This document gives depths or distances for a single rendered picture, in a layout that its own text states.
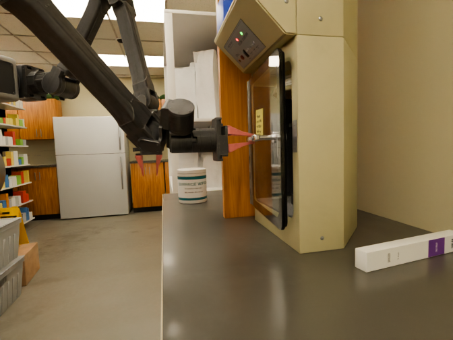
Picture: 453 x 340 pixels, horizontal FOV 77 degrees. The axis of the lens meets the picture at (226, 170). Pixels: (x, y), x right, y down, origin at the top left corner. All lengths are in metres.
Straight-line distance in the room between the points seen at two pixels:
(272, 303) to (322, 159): 0.33
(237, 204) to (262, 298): 0.53
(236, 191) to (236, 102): 0.30
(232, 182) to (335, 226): 0.40
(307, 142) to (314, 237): 0.21
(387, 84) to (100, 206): 5.14
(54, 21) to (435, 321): 0.75
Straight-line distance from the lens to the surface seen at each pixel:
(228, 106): 0.97
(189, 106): 0.62
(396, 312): 0.51
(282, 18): 0.67
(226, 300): 0.50
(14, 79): 1.32
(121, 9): 1.16
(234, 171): 0.97
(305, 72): 0.66
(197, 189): 1.26
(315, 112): 0.66
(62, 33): 0.63
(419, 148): 0.99
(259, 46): 0.77
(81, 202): 5.71
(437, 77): 0.97
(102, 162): 5.56
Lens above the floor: 1.18
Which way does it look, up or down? 5 degrees down
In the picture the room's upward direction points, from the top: 2 degrees counter-clockwise
